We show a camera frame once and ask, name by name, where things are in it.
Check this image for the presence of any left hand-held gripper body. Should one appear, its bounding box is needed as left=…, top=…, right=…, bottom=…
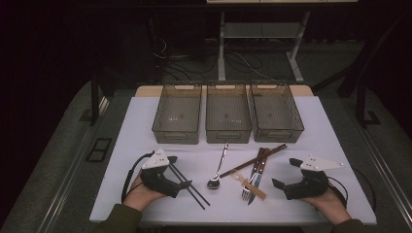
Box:
left=139, top=148, right=182, bottom=199

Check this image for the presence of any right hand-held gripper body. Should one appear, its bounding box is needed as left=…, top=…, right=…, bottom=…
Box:
left=283, top=154, right=345, bottom=201

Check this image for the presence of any black chopstick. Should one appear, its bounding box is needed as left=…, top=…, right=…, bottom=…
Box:
left=169, top=163, right=211, bottom=207
left=168, top=166, right=206, bottom=211

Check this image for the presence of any small wooden utensil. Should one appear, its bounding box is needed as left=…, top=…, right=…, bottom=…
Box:
left=230, top=170, right=267, bottom=201

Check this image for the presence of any wooden-handled metal knife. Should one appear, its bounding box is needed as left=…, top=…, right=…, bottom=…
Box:
left=247, top=148, right=272, bottom=206

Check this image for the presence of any metal spoon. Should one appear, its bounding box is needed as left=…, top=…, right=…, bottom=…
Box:
left=207, top=143, right=229, bottom=190

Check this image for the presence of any wooden-handled metal fork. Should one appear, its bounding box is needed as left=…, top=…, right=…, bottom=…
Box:
left=241, top=148, right=267, bottom=202

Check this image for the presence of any smoky transparent plastic bin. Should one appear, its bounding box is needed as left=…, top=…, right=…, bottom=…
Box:
left=248, top=81, right=305, bottom=144
left=152, top=82, right=203, bottom=145
left=205, top=82, right=253, bottom=145

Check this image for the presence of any person's left hand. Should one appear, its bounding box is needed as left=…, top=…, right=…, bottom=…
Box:
left=122, top=174, right=166, bottom=212

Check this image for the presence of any person's right hand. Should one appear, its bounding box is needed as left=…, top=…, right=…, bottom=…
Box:
left=300, top=183, right=353, bottom=226

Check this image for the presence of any black metal stand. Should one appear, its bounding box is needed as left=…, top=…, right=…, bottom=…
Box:
left=312, top=13, right=409, bottom=129
left=79, top=67, right=115, bottom=127

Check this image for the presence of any left hand-held gripper cable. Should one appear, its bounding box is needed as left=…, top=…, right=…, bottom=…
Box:
left=120, top=150, right=155, bottom=204

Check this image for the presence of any hand-held gripper cable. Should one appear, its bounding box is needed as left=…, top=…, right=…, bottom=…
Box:
left=120, top=150, right=155, bottom=204
left=326, top=176, right=350, bottom=208

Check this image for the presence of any right hand-held gripper cable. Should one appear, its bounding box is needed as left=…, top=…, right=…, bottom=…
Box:
left=326, top=176, right=350, bottom=208

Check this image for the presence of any thin black cable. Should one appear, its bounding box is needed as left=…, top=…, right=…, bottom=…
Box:
left=353, top=168, right=378, bottom=213

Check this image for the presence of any tangle of floor cables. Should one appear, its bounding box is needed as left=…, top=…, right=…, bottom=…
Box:
left=152, top=37, right=270, bottom=83

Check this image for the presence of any grey metal desk frame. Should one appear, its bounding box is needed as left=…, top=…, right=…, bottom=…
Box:
left=206, top=0, right=359, bottom=83

